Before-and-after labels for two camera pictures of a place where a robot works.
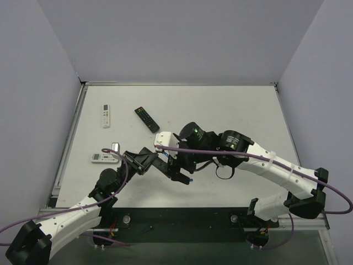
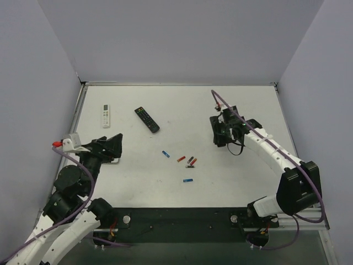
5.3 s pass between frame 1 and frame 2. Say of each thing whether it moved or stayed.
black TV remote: stayed
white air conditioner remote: stayed
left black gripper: moved
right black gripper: moved
